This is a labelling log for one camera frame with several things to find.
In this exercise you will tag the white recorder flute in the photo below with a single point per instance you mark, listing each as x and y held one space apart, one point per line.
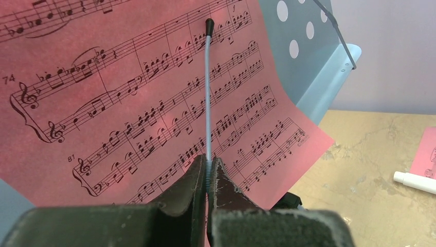
415 181

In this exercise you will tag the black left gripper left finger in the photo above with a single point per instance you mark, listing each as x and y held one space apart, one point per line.
174 218

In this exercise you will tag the pink sheet music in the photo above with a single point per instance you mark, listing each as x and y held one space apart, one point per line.
424 161
104 101

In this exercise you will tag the light blue music stand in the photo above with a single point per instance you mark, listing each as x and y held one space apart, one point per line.
306 51

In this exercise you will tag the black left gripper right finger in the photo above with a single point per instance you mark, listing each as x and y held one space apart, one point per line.
235 220

